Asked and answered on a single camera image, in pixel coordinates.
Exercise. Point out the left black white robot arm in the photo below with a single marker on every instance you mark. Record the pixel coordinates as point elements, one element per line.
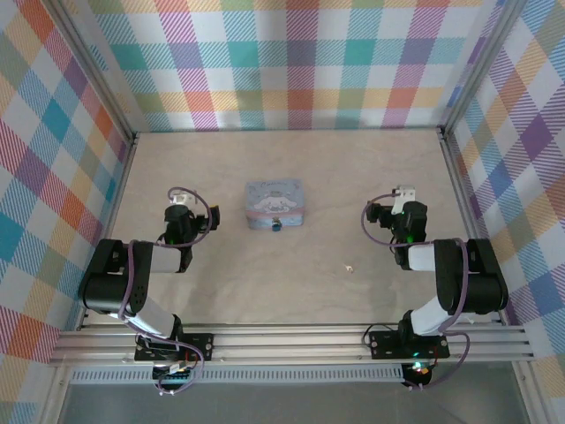
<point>106,282</point>

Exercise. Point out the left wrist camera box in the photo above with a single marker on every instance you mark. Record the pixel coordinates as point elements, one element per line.
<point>182,198</point>

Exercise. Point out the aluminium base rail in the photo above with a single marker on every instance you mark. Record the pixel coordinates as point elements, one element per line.
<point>287,344</point>

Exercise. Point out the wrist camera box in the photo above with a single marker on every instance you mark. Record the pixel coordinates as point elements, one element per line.
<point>404,196</point>
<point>182,198</point>

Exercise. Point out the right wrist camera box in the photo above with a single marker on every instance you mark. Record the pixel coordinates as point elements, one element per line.
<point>404,196</point>

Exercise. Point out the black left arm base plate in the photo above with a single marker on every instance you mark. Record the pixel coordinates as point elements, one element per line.
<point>201,346</point>

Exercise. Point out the aluminium side rail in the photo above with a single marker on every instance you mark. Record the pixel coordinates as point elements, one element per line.
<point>115,221</point>
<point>463,199</point>

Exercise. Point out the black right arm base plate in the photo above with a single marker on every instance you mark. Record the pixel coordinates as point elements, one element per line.
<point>384,344</point>

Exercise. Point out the aluminium frame post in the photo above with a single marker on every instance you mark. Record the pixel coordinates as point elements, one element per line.
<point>483,66</point>
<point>95,66</point>

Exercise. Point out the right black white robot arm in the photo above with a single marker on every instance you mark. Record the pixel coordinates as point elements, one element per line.
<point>481,282</point>

